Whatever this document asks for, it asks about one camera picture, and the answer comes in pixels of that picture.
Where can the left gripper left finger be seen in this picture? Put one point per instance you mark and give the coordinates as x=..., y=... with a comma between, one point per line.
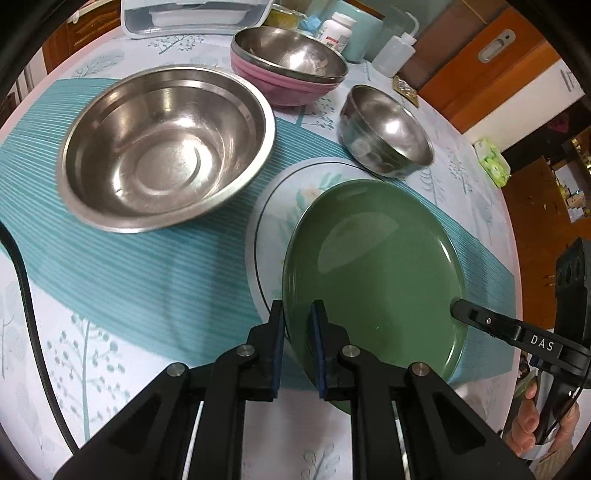
x=249, y=372

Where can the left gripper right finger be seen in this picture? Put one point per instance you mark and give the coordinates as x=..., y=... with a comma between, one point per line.
x=347, y=373

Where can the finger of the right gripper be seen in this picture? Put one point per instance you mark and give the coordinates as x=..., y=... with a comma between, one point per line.
x=492, y=323

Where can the green plate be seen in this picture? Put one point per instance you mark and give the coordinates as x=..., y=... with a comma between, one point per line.
x=385, y=269

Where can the large steel bowl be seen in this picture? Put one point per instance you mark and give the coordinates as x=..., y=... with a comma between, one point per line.
x=162, y=147

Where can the medium steel bowl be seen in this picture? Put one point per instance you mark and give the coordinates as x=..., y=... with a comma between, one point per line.
x=291, y=54

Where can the white floral porcelain plate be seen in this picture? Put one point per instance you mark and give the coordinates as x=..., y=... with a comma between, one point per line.
x=276, y=214

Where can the person's right hand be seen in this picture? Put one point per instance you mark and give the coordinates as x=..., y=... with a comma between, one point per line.
x=521, y=438

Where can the green tissue pack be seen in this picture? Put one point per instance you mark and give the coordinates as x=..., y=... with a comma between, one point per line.
x=492, y=161

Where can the small steel bowl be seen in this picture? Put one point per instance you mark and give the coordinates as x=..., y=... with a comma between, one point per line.
x=382, y=135

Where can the gold blister pill pack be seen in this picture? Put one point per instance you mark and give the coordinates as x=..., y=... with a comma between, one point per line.
x=406, y=90

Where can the white plastic squeeze bottle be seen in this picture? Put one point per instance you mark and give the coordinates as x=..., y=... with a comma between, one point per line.
x=397, y=51

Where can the pink bowl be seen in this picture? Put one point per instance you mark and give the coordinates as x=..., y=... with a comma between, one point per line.
x=280, y=90

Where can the teal ceramic mug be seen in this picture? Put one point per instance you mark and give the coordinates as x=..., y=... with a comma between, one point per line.
x=369, y=23

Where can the white pill bottle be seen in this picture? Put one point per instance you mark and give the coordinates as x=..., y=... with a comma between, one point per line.
x=336, y=31

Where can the white plastic container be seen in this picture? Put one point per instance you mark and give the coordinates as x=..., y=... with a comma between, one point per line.
x=151, y=18

